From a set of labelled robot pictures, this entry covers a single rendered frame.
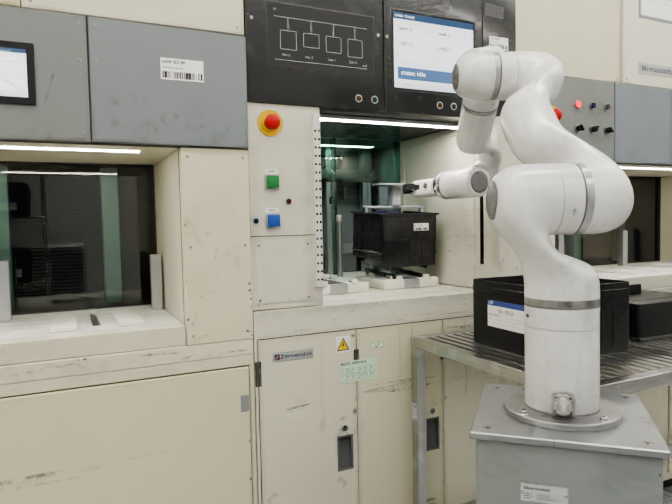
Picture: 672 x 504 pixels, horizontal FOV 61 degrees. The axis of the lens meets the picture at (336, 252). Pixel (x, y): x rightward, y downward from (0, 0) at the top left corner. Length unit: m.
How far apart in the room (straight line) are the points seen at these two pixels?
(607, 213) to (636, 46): 1.46
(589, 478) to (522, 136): 0.58
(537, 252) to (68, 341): 1.01
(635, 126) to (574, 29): 0.42
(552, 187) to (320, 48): 0.84
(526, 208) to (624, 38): 1.48
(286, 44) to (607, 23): 1.22
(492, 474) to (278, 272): 0.77
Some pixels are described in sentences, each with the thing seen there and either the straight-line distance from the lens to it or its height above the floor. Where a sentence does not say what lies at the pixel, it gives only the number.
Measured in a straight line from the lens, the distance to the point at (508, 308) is 1.49.
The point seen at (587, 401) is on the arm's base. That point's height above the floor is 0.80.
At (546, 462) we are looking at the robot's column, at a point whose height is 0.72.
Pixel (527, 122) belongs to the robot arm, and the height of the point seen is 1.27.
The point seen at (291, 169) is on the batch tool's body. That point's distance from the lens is 1.51.
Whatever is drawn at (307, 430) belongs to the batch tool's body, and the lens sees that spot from 1.61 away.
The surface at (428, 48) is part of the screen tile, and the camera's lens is 1.77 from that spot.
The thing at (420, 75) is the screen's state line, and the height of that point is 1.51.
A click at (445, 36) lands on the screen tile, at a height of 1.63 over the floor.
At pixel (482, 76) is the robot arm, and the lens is 1.27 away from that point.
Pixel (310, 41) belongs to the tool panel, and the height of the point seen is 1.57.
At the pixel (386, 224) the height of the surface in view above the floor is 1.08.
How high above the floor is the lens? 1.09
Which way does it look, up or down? 3 degrees down
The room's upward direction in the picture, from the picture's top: 1 degrees counter-clockwise
